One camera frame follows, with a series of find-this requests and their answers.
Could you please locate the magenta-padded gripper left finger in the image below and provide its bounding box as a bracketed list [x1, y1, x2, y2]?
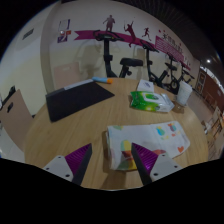
[42, 143, 93, 186]

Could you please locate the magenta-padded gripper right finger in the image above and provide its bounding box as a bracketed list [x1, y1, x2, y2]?
[130, 142, 184, 187]

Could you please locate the white towel with colourful print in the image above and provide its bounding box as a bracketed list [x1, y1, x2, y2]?
[105, 120, 191, 172]

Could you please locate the brown tape roll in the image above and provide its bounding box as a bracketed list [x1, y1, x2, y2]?
[172, 97, 188, 114]

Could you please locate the light wooden chair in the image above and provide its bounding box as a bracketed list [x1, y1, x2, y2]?
[0, 89, 34, 153]
[53, 62, 82, 90]

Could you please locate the green wet wipes pack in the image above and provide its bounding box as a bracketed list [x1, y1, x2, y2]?
[129, 90, 176, 113]

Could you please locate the group of wooden chairs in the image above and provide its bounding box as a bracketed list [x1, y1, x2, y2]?
[201, 106, 224, 161]

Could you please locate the black flat folio case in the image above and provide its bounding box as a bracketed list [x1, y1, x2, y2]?
[45, 78, 116, 123]

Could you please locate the small white tissue pack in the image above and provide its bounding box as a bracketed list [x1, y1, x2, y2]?
[136, 78, 155, 93]

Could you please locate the brown wooden cabinet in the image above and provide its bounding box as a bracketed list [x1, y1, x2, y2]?
[195, 66, 224, 111]

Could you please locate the black exercise bike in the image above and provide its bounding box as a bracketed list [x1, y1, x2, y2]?
[164, 53, 183, 95]
[93, 29, 144, 79]
[139, 39, 171, 89]
[179, 61, 196, 84]

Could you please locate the blue and orange marker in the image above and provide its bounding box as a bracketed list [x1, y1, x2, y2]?
[91, 76, 115, 85]

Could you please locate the dark wall plaque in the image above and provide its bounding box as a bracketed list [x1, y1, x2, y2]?
[22, 28, 35, 41]

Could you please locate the wall poster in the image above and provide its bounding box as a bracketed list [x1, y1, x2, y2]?
[57, 18, 72, 44]

